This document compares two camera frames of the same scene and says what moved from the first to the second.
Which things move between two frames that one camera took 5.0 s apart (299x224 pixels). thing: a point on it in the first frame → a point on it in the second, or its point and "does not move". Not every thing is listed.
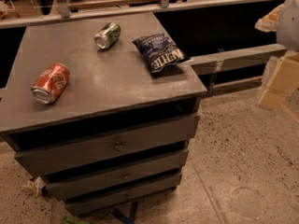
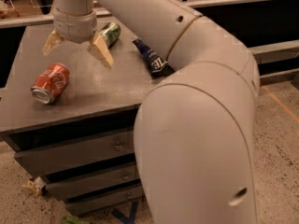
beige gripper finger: x=269 y=21 → x=74 y=28
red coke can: x=50 y=83 does not move
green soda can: x=109 y=34 does not move
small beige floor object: x=35 y=186 does not move
